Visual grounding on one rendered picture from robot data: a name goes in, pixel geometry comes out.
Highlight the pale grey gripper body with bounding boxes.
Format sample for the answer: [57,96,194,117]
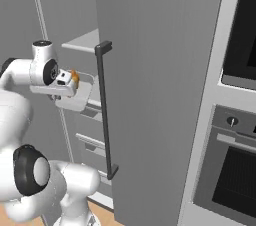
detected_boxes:
[29,80,79,99]

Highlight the white meat container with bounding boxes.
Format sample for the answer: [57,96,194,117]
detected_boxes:
[54,71,95,112]

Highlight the orange chicken drumstick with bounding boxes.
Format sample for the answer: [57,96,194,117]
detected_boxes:
[69,68,81,90]

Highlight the white freezer rack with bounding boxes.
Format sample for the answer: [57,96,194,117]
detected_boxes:
[79,98,104,123]
[75,132,108,158]

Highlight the pale grey freezer shelf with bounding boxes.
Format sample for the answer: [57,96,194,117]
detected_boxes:
[61,28,101,55]

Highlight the grey fridge door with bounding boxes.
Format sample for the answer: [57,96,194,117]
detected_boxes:
[93,0,230,226]

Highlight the white appliance cabinet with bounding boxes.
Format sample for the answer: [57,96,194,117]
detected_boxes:
[177,0,256,226]

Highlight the dark oven knob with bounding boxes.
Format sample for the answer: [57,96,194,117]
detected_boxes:
[226,115,240,128]

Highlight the black microwave oven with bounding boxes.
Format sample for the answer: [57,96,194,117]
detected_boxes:
[221,0,256,91]

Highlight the grey built-in oven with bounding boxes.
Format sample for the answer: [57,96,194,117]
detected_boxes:
[192,103,256,226]

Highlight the black fridge door handle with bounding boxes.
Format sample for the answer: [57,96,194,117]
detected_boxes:
[94,40,120,181]

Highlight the grey oven handle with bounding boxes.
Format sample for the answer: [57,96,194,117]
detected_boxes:
[216,132,256,155]

